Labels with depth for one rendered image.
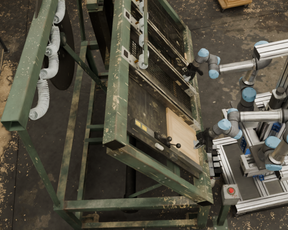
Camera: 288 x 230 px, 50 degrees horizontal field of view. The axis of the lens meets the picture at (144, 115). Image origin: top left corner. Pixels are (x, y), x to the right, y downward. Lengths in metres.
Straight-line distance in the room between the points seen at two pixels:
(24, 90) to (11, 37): 4.31
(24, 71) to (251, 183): 2.57
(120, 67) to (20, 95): 0.66
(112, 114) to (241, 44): 3.56
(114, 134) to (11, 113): 0.55
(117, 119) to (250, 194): 2.06
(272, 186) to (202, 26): 2.90
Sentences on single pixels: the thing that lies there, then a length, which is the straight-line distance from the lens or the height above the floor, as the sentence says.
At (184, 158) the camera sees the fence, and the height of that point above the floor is 1.17.
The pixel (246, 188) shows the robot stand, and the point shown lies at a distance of 3.51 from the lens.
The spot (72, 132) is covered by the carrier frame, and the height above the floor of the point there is 0.79.
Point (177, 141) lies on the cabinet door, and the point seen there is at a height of 1.20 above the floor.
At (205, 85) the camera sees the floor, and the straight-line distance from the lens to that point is 4.47.
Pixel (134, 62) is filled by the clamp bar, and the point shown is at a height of 1.84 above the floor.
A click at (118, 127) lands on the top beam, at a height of 1.95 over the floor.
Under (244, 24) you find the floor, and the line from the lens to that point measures 5.46.
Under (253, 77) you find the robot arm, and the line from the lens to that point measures 2.81.
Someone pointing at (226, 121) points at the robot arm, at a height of 1.67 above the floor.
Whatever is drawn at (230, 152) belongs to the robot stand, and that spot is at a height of 0.21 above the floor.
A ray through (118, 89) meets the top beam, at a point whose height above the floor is 1.96.
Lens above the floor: 3.41
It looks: 55 degrees down
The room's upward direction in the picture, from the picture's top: 10 degrees counter-clockwise
